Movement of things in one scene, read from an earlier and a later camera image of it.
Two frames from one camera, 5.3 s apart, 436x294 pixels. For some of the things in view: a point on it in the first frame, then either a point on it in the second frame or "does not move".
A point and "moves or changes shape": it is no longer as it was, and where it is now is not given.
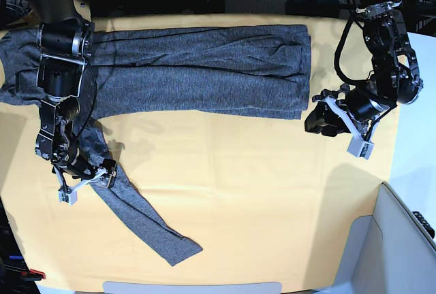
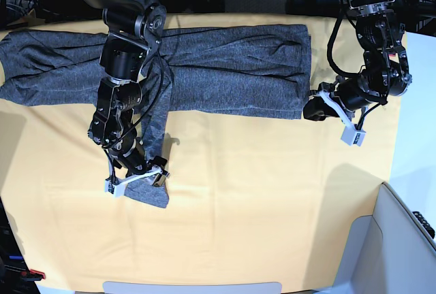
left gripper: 76,170 -> 129,155
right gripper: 362,105 -> 348,94
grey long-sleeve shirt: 249,71 moves or changes shape
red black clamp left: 31,275 does not move
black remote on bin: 424,223 does not move
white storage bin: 390,252 does not move
